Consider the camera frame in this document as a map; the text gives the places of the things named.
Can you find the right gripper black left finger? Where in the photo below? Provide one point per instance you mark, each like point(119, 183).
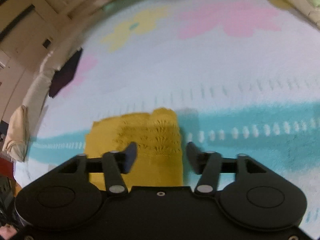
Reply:
point(115, 164)

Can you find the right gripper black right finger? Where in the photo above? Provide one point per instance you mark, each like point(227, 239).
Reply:
point(207, 165)

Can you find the mustard yellow knit sweater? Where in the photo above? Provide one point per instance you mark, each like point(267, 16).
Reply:
point(158, 139)

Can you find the person's left hand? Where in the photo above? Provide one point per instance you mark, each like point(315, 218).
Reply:
point(7, 232)

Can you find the beige folded cloth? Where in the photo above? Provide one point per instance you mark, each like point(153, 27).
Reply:
point(16, 140)

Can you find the floral bed sheet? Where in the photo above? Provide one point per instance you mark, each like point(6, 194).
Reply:
point(241, 75)

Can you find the dark folded striped garment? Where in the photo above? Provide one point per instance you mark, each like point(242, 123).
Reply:
point(66, 74)

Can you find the grey white pillow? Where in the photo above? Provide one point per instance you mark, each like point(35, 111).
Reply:
point(39, 88)

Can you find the wooden headboard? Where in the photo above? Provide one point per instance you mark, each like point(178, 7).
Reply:
point(30, 29)

